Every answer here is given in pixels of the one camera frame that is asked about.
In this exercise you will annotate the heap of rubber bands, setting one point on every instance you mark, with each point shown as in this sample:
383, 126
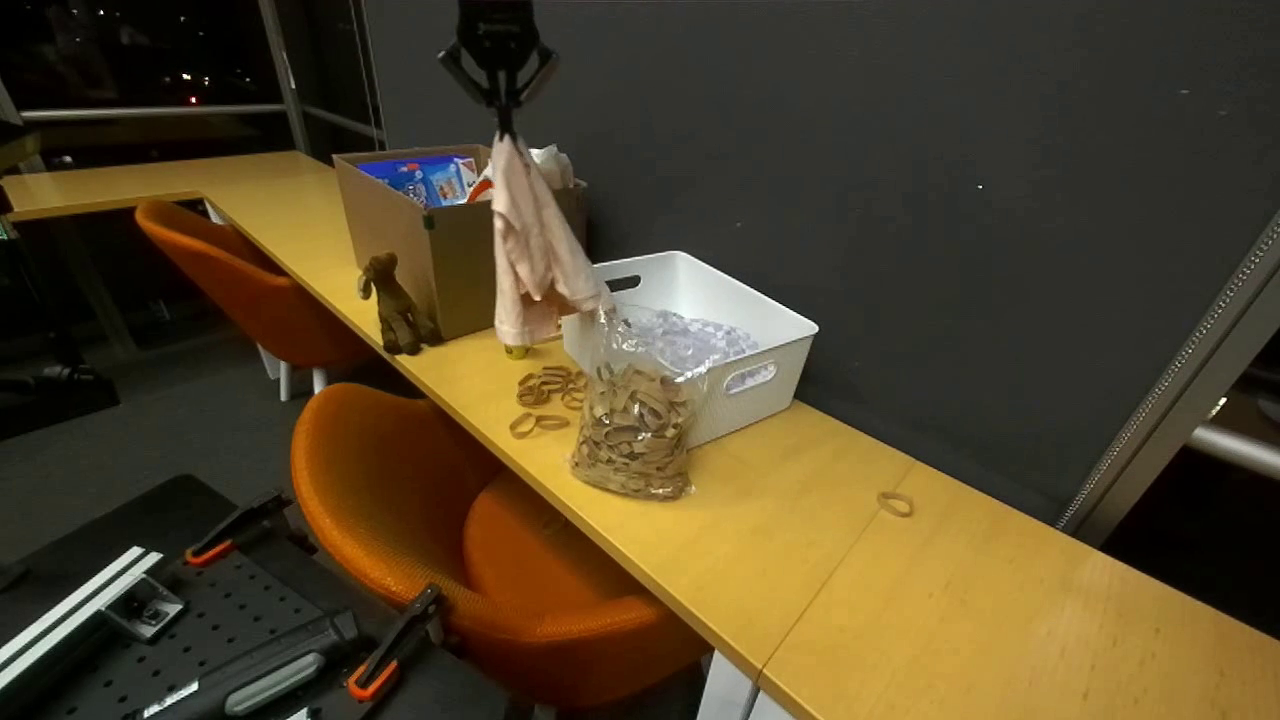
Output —
548, 386

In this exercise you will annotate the white plastic bag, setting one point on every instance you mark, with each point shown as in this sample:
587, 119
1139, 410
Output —
553, 165

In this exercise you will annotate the peach clothing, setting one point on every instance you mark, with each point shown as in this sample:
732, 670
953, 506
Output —
530, 250

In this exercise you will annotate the orange chair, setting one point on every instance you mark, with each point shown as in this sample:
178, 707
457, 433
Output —
520, 570
270, 295

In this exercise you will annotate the white plastic basket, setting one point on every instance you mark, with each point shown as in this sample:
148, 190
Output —
745, 400

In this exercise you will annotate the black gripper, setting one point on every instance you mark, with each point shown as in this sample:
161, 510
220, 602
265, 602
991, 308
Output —
498, 30

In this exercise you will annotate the orange packet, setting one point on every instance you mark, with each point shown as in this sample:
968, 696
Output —
481, 190

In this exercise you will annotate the brown plush toy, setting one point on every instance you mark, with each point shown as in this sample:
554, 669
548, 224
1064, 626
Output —
398, 305

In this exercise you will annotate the cardboard box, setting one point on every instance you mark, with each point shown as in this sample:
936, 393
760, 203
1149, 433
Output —
440, 260

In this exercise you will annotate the silver handrail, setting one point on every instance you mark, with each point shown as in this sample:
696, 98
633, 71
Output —
1235, 450

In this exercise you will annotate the purple checkered cloth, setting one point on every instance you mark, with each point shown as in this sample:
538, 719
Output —
725, 338

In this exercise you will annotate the orange and black clamp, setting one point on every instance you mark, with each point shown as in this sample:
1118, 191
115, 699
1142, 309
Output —
235, 535
395, 645

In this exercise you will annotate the window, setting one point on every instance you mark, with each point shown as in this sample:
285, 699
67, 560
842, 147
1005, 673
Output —
150, 60

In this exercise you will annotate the small yellow object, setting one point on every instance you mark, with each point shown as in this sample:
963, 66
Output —
516, 351

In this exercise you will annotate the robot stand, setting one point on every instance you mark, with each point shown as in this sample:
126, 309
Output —
250, 610

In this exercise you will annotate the black and white rail mount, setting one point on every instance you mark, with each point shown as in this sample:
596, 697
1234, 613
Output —
90, 610

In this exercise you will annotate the tan rubber band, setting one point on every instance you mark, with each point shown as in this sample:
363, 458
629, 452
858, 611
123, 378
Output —
552, 428
883, 504
512, 427

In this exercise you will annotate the bag of rubber bands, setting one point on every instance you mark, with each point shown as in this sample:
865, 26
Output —
632, 430

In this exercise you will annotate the blue printed boxes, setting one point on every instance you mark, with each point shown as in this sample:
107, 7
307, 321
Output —
425, 180

